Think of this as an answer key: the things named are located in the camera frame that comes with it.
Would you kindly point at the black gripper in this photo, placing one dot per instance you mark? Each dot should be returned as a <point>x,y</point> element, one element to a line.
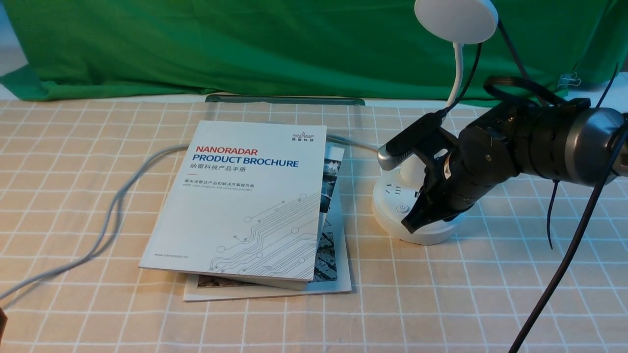
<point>455,184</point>

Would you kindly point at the white desk lamp with socket base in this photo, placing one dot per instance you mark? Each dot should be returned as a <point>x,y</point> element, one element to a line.
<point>461,22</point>

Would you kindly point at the robot arm grey and black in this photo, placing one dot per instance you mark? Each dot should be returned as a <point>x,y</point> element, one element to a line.
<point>572,142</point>

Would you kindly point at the magazine under brochure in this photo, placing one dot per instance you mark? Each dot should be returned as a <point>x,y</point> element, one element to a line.
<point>331,268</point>

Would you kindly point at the metal binder clip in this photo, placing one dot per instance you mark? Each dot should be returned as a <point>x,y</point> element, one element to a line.
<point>568,80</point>

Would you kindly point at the white Nanoradar product brochure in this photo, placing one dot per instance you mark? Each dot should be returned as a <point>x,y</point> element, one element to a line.
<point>245,205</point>

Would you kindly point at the checkered beige tablecloth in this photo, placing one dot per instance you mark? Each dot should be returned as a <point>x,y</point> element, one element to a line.
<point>62,162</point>

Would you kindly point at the green backdrop cloth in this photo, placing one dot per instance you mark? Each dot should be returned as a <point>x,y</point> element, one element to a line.
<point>87,49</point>

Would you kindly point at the brown object at left edge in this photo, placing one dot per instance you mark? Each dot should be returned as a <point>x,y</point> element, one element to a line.
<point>3,323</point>

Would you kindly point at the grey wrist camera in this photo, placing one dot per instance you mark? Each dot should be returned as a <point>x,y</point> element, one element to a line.
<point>407,144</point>

